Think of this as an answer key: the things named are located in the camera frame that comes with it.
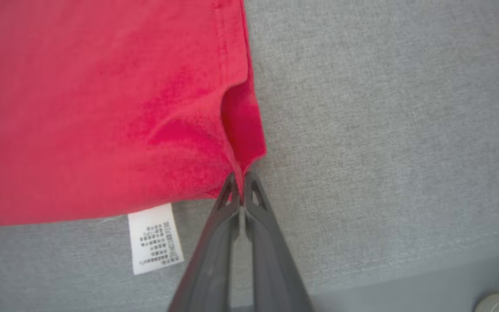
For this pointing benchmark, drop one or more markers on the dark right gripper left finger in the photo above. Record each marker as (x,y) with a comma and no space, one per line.
(208,260)

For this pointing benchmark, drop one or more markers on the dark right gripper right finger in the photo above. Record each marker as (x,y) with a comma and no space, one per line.
(271,260)

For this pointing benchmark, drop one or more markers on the red white jersey shirt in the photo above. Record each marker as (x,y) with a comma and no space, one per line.
(102,108)

